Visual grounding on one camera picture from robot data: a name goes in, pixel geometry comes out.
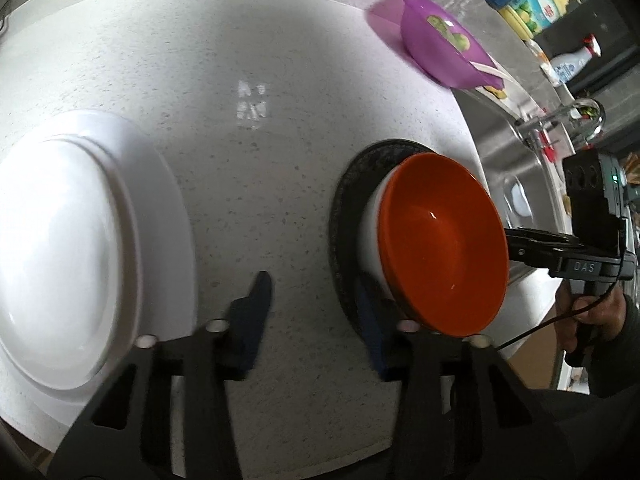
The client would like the person's right forearm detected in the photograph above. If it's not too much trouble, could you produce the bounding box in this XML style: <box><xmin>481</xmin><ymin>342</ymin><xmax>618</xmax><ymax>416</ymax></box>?
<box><xmin>580</xmin><ymin>305</ymin><xmax>640</xmax><ymax>401</ymax></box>

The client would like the blue patterned bowl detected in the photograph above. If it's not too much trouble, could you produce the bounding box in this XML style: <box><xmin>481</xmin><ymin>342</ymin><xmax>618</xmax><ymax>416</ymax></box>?
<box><xmin>327</xmin><ymin>138</ymin><xmax>437</xmax><ymax>333</ymax></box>

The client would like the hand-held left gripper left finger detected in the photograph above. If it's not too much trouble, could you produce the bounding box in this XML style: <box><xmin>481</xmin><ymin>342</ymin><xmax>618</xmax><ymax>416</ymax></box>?
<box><xmin>47</xmin><ymin>271</ymin><xmax>274</xmax><ymax>480</ymax></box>

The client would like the orange bowl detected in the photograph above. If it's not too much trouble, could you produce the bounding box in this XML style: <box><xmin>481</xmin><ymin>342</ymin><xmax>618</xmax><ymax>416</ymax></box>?
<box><xmin>377</xmin><ymin>153</ymin><xmax>510</xmax><ymax>337</ymax></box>

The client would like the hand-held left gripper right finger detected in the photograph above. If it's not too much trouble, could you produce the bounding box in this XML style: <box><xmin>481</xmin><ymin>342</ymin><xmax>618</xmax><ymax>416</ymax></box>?
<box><xmin>355</xmin><ymin>279</ymin><xmax>592</xmax><ymax>480</ymax></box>

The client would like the blue and yellow soap bottle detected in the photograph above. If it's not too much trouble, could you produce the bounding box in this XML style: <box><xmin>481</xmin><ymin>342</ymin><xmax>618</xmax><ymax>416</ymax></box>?
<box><xmin>474</xmin><ymin>0</ymin><xmax>582</xmax><ymax>42</ymax></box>

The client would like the metal faucet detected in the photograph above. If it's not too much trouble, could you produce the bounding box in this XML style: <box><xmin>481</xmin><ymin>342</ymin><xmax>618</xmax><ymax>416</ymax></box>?
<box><xmin>514</xmin><ymin>99</ymin><xmax>607</xmax><ymax>153</ymax></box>

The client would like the white bottle with red cap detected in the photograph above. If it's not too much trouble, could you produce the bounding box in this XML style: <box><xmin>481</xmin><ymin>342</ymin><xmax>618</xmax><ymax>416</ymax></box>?
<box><xmin>540</xmin><ymin>34</ymin><xmax>602</xmax><ymax>87</ymax></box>

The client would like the person's right hand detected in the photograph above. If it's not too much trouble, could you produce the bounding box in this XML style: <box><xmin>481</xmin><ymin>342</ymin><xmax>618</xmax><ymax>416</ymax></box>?
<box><xmin>554</xmin><ymin>281</ymin><xmax>627</xmax><ymax>357</ymax></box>

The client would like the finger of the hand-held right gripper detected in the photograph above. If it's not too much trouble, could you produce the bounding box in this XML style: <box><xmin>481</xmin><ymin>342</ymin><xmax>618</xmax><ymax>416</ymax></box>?
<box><xmin>502</xmin><ymin>227</ymin><xmax>584</xmax><ymax>269</ymax></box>

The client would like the purple plastic bowl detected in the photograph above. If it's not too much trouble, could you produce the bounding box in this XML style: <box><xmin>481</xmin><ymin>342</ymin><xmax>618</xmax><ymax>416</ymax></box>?
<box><xmin>365</xmin><ymin>0</ymin><xmax>507</xmax><ymax>91</ymax></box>

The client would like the large white plate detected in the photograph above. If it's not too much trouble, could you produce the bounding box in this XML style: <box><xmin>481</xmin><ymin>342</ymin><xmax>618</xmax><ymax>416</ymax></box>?
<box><xmin>0</xmin><ymin>109</ymin><xmax>197</xmax><ymax>423</ymax></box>

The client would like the steel sink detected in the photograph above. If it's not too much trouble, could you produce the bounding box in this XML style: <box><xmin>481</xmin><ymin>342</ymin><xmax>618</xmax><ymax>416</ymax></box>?
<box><xmin>459</xmin><ymin>85</ymin><xmax>576</xmax><ymax>283</ymax></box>

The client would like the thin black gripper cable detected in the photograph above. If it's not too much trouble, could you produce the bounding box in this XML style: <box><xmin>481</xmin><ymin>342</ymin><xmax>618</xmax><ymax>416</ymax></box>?
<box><xmin>495</xmin><ymin>255</ymin><xmax>637</xmax><ymax>352</ymax></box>

